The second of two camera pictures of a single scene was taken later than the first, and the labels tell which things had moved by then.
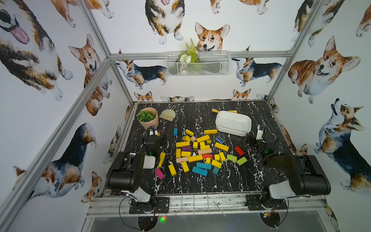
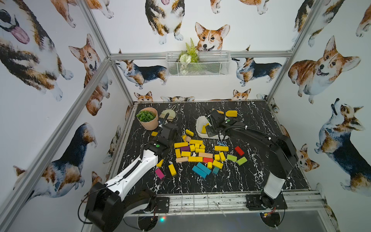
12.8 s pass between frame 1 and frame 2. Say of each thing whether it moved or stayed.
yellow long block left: stayed
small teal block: stayed
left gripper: moved
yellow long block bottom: stayed
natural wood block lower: stayed
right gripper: moved
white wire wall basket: stayed
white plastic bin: moved
